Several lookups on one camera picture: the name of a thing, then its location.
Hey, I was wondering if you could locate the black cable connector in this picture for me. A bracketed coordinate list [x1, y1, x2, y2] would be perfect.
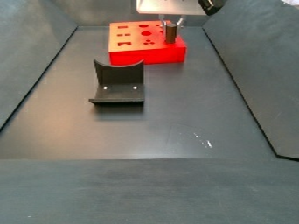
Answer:
[198, 0, 226, 16]

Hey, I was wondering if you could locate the black curved holder bracket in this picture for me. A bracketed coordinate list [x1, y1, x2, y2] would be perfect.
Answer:
[88, 60, 145, 105]

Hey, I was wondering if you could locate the dark hexagon peg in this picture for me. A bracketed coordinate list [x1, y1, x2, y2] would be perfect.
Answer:
[165, 23, 177, 44]

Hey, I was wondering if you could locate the red shape sorter block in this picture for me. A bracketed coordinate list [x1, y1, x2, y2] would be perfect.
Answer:
[108, 21, 186, 66]

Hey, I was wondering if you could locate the silver metal gripper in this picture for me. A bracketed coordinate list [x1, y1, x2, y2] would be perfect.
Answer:
[134, 0, 205, 29]

